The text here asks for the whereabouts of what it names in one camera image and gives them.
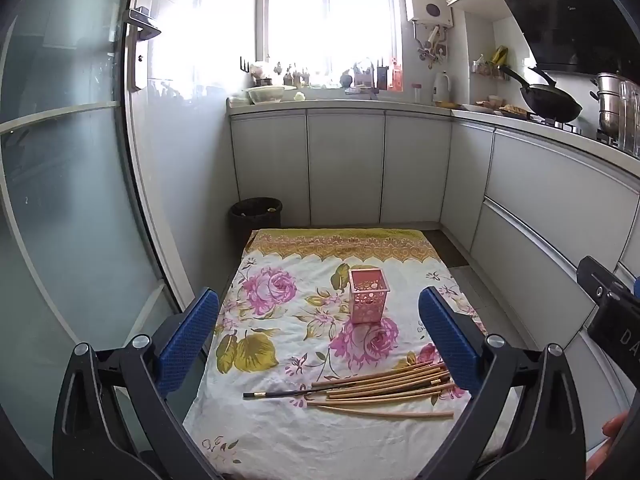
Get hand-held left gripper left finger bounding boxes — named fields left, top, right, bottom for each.
left=52, top=287, right=236, bottom=480

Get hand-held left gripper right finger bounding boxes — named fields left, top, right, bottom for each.
left=419, top=286, right=587, bottom=480

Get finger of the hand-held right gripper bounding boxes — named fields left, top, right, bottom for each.
left=576, top=256, right=640, bottom=307

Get pile of wooden chopsticks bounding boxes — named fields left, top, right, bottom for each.
left=306, top=362, right=457, bottom=418

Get pink perforated utensil holder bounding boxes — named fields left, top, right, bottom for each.
left=348, top=267, right=391, bottom=325

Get person's right hand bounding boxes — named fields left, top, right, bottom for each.
left=585, top=410, right=632, bottom=479

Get dark floor mat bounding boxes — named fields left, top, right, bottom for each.
left=424, top=230, right=469, bottom=269

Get black chopstick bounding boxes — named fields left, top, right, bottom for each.
left=243, top=384, right=321, bottom=401

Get floral printed blanket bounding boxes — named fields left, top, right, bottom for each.
left=182, top=228, right=506, bottom=480

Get black trash bin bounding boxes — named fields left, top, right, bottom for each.
left=230, top=197, right=283, bottom=250

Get gas stove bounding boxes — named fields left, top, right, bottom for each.
left=530, top=115, right=617, bottom=145

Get clear glass jar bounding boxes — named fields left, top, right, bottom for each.
left=617, top=80, right=640, bottom=157

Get steel stock pot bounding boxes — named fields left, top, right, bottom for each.
left=590, top=72, right=632, bottom=140

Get black wok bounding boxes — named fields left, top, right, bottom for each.
left=497, top=65, right=584, bottom=123

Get frosted glass door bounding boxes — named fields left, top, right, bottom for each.
left=0, top=0, right=201, bottom=461

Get white base cabinets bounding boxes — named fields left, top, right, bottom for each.
left=229, top=97, right=640, bottom=456

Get white thermos jug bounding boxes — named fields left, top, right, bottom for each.
left=432, top=71, right=454, bottom=106

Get pale mixing bowl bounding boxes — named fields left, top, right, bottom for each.
left=244, top=85, right=286, bottom=106

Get black range hood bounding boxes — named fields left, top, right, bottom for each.
left=487, top=0, right=640, bottom=78

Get water heater pipes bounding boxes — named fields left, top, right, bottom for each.
left=412, top=25, right=449, bottom=69

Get kitchen window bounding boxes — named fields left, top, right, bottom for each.
left=257, top=0, right=401, bottom=75

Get wall spice rack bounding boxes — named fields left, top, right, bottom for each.
left=470, top=54, right=511, bottom=82

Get metal door handle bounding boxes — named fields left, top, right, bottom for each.
left=127, top=7, right=162, bottom=93

